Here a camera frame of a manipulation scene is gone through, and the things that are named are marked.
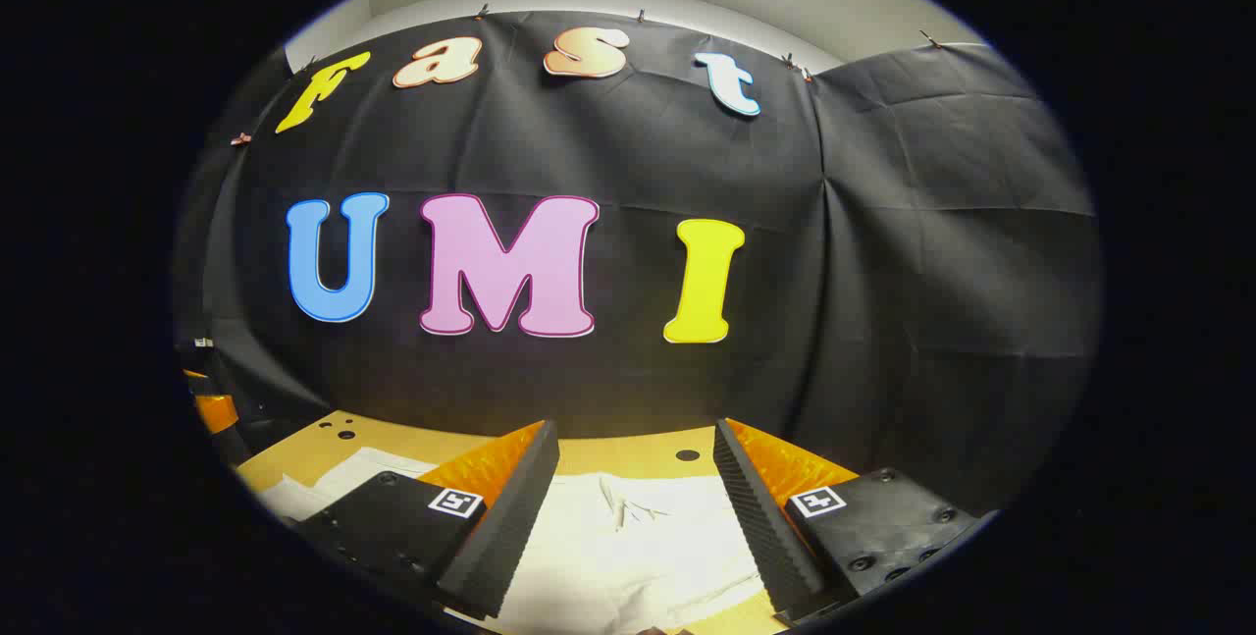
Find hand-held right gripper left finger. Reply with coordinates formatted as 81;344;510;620
292;419;561;620

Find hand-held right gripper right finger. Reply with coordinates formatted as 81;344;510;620
711;417;984;622

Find white jeans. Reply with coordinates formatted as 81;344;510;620
257;447;778;635

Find black backdrop cloth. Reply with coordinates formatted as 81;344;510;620
172;10;1105;518

